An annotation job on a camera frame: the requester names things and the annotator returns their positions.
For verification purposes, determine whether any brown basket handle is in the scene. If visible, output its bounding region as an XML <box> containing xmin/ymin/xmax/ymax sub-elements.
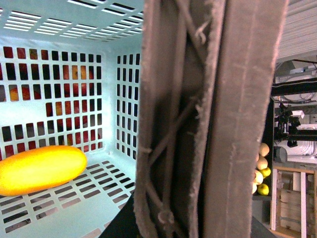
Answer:
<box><xmin>134</xmin><ymin>0</ymin><xmax>288</xmax><ymax>238</ymax></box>

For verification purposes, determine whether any light blue plastic basket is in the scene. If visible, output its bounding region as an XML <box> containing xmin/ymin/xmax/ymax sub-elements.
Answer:
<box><xmin>0</xmin><ymin>0</ymin><xmax>144</xmax><ymax>238</ymax></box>

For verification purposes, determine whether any yellow mango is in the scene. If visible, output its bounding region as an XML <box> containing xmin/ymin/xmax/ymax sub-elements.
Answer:
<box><xmin>0</xmin><ymin>145</ymin><xmax>88</xmax><ymax>196</ymax></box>

